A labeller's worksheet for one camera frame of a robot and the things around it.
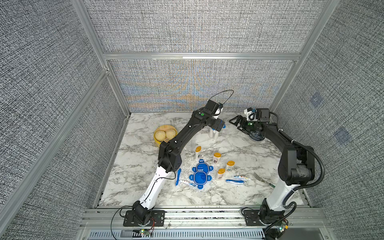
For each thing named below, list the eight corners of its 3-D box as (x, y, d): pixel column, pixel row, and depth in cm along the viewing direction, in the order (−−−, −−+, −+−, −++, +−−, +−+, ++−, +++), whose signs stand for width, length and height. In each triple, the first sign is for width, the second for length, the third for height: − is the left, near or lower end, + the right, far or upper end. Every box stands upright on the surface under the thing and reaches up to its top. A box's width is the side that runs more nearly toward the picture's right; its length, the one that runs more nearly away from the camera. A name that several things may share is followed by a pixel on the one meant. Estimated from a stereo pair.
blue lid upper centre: (191, 170, 92) (191, 168, 90) (201, 159, 96) (201, 157, 95) (204, 180, 88) (204, 178, 86) (213, 168, 92) (214, 167, 91)
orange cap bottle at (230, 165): (225, 173, 90) (228, 165, 82) (224, 168, 92) (227, 160, 84) (231, 173, 90) (235, 165, 82) (230, 168, 92) (234, 160, 84)
